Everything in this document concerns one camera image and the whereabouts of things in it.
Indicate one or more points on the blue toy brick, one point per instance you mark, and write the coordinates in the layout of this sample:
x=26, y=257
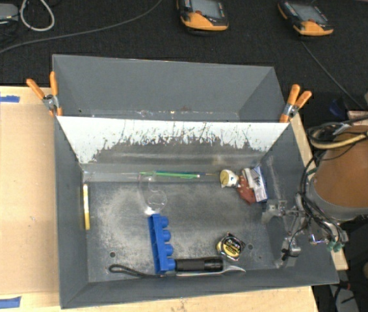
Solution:
x=159, y=242

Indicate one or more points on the red-brown packet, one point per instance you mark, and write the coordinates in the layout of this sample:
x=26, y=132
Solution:
x=246, y=192

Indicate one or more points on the white bottle with yellow cap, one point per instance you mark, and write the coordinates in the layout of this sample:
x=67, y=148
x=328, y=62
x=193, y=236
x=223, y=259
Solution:
x=228, y=178

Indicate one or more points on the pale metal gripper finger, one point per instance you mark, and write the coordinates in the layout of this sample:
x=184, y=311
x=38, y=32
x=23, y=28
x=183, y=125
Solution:
x=273, y=210
x=289, y=250

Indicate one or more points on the brown cardboard board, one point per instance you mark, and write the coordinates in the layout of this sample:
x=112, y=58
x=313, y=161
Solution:
x=24, y=190

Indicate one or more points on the white and blue packet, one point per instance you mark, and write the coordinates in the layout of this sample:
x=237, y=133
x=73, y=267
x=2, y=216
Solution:
x=257, y=182

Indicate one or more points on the silver metal tool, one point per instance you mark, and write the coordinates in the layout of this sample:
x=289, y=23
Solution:
x=210, y=272

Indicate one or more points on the yellow and black tape measure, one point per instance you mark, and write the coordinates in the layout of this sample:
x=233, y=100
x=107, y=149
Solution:
x=231, y=246

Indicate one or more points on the grey metal bin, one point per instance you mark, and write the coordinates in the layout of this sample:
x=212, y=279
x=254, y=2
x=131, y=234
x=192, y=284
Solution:
x=158, y=93

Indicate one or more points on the green pen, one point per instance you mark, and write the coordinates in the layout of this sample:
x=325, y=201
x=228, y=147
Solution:
x=171, y=174

